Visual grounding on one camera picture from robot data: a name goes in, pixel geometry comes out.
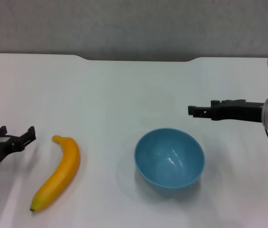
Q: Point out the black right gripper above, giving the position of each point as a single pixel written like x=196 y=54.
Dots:
x=238 y=111

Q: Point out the yellow banana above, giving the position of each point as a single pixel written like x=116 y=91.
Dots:
x=65 y=166

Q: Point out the blue plastic bowl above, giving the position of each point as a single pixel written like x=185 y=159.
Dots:
x=169 y=159

